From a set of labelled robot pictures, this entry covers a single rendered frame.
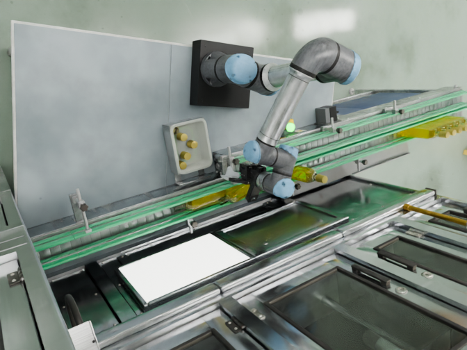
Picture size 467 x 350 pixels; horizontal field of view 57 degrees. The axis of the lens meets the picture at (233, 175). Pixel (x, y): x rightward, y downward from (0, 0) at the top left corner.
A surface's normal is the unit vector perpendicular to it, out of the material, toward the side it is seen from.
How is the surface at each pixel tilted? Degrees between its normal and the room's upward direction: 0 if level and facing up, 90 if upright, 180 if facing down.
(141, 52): 0
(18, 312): 90
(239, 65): 5
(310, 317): 90
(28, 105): 0
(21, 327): 90
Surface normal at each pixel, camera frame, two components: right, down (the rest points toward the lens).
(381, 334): -0.15, -0.95
